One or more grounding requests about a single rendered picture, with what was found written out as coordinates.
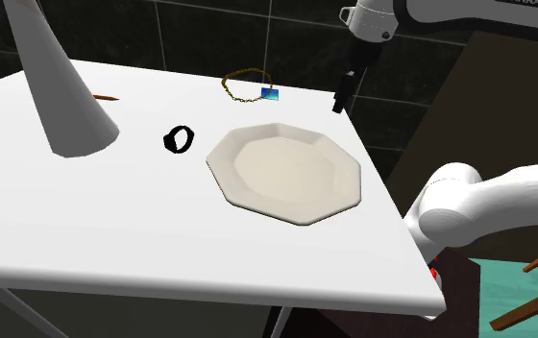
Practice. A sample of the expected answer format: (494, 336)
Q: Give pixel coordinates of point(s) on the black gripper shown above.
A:
(356, 63)

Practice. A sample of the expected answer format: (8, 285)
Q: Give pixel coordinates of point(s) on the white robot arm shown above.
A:
(489, 199)

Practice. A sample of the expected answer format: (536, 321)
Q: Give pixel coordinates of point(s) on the white octagonal plate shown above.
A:
(287, 171)

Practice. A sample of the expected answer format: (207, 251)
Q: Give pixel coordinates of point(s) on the dark brown cabinet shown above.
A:
(498, 103)

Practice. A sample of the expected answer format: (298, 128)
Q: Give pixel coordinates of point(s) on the brown pencil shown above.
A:
(106, 98)

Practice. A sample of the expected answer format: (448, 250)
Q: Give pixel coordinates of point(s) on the dark robot stand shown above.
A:
(461, 299)

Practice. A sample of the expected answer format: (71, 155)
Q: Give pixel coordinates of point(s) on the grey cone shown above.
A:
(65, 98)

